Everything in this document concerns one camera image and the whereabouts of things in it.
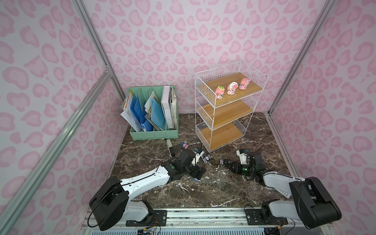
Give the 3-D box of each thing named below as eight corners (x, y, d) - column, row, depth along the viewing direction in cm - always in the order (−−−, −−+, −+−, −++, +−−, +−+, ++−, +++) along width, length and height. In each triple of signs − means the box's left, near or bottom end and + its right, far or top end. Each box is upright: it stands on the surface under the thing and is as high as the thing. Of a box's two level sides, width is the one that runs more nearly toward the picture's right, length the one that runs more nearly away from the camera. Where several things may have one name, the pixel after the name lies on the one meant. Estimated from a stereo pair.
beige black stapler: (170, 157, 96) (169, 155, 93) (166, 142, 104) (165, 139, 101) (175, 156, 97) (175, 153, 94) (171, 141, 104) (170, 138, 102)
